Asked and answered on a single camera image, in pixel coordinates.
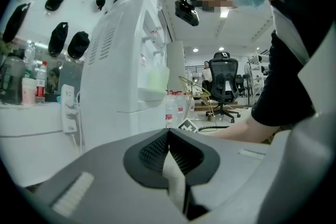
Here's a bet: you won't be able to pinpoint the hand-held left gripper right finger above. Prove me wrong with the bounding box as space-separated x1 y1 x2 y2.
167 109 336 224

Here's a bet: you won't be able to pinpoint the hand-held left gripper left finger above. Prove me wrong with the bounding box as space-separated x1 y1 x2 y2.
25 127 188 224

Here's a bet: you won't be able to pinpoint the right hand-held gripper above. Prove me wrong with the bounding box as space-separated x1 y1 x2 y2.
177 118 200 134

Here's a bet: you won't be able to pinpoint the white water dispenser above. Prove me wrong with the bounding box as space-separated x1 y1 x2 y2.
78 0 172 153

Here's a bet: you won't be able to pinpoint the person's right forearm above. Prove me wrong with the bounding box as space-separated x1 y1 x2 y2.
209 114 279 144

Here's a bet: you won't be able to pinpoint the bottles with red labels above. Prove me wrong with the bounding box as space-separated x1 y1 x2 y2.
165 90 179 124

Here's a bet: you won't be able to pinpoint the white drip tray grille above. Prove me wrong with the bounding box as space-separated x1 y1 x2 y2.
138 86 169 102

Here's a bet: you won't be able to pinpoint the green plastic cup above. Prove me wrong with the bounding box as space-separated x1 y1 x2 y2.
148 63 171 93

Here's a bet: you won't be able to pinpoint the black office chair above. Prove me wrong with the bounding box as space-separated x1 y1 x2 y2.
205 51 242 124
234 74 248 98

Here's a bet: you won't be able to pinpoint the white power strip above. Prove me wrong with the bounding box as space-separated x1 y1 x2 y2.
60 83 79 135

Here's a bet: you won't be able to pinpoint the white metal rack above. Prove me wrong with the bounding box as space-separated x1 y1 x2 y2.
248 50 271 106

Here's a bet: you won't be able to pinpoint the person's black shirt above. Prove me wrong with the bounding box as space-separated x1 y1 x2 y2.
250 0 336 127

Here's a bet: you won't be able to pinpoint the red label plastic bottle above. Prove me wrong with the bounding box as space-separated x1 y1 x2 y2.
35 60 48 104

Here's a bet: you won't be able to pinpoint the stack of paper cups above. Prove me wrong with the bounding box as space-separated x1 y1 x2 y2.
21 77 37 106

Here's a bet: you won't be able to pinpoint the dark grey large bottle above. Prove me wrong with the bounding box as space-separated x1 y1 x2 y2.
0 48 27 105

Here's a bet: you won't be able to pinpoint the clear plastic bottle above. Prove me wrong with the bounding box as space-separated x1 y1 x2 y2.
24 41 37 79

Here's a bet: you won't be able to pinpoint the group of black hanging bags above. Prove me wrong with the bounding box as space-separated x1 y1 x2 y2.
2 0 122 61

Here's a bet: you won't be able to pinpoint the clear jug with red handle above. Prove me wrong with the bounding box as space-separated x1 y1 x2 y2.
175 90 187 116
185 91 196 113

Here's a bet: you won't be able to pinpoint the gold wire chair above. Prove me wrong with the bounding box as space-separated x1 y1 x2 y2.
178 75 212 120

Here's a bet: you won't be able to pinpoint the white power cable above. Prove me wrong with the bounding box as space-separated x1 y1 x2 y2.
70 90 84 156

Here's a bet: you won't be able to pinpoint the black head camera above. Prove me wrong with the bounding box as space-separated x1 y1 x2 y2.
174 0 200 27

